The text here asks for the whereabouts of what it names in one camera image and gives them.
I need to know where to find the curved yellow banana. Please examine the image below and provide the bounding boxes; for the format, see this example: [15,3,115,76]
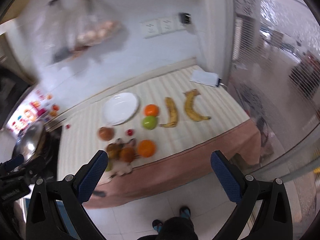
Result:
[184,89,211,122]

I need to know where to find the small green fruit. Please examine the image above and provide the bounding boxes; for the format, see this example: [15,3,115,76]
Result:
[105,160,113,172]

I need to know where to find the small tangerine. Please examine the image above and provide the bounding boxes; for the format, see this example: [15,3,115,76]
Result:
[144,104,159,117]

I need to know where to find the black stove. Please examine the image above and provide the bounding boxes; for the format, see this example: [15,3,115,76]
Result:
[37,126,62,181]

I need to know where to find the white oval plate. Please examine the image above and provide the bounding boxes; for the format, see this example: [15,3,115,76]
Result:
[102,92,139,126]

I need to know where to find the wall socket panel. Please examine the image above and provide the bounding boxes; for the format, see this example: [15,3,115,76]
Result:
[140,15,185,38]

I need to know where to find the colourful fridge magnets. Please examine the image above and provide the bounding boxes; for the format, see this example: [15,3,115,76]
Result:
[6,88,60,135]

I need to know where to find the white folded cloth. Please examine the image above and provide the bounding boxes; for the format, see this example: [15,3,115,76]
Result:
[190,70,221,87]

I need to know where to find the dark orange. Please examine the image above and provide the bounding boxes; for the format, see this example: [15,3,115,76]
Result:
[119,147,136,163]

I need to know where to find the steel wok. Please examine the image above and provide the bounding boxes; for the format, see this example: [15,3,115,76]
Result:
[12,120,47,163]

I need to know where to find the brownish red apple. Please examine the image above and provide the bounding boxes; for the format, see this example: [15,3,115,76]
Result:
[106,143,123,159]

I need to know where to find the large orange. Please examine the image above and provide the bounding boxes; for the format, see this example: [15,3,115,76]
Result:
[137,140,157,158]

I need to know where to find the operator feet and legs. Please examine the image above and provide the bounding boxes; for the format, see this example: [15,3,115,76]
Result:
[138,206,199,240]

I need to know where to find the hanging bag of food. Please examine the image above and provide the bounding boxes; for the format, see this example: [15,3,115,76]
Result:
[46,0,122,64]

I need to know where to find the large red apple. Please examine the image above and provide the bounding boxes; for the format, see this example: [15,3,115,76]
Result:
[97,127,114,141]

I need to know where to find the red cherry tomato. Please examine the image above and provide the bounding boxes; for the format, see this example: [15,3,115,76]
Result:
[126,129,135,137]

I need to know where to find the spotted banana with sticker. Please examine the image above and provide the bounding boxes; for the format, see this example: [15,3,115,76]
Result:
[159,97,178,128]

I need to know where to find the black plug adapter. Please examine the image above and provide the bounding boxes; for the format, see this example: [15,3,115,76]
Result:
[178,12,192,25]

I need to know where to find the green apple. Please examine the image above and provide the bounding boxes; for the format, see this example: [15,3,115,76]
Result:
[142,115,158,130]

